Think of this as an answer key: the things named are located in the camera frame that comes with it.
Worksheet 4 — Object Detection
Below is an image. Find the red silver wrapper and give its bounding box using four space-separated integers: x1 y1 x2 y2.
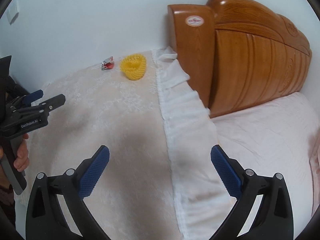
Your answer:
101 56 114 70

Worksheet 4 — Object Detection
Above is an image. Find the yellow foam fruit net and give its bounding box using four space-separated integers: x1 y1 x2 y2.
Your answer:
120 54 146 81

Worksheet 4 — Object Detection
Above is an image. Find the person left hand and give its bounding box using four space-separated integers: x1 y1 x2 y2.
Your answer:
14 133 29 172

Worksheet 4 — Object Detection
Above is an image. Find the folded pink quilt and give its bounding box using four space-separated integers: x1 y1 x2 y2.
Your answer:
309 131 320 215

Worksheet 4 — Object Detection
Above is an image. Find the white lace table cover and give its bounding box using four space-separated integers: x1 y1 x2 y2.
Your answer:
16 48 232 239

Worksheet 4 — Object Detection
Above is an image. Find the wooden headboard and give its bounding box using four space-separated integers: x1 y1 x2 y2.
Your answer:
168 0 312 118

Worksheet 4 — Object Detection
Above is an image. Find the white wall switch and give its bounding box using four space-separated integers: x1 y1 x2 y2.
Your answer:
7 0 20 25

